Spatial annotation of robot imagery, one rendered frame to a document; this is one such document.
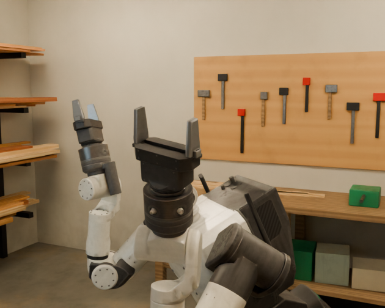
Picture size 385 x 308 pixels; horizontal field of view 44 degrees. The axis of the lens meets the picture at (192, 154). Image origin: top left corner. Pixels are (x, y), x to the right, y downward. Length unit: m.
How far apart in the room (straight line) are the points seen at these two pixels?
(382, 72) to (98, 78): 2.58
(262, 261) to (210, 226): 0.18
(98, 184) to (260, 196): 0.48
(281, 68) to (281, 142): 0.61
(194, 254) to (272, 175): 3.28
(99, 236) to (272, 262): 0.60
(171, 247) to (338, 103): 3.17
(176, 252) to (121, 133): 3.86
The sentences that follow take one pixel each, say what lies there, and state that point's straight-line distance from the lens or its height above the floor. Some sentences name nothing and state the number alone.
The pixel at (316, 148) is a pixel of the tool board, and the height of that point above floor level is 1.19.
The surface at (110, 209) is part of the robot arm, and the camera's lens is 1.47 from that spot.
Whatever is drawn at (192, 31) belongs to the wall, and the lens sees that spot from 4.34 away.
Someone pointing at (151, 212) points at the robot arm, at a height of 1.46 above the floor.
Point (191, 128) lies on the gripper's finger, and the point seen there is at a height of 1.61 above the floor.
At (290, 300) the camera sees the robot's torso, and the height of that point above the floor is 1.09.
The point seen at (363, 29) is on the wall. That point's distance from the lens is 3.96.
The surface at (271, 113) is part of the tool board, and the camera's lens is 4.05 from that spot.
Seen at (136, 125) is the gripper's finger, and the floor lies 1.61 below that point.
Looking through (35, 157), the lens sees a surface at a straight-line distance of 4.72.
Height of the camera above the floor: 1.67
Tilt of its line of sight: 8 degrees down
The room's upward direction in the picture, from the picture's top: straight up
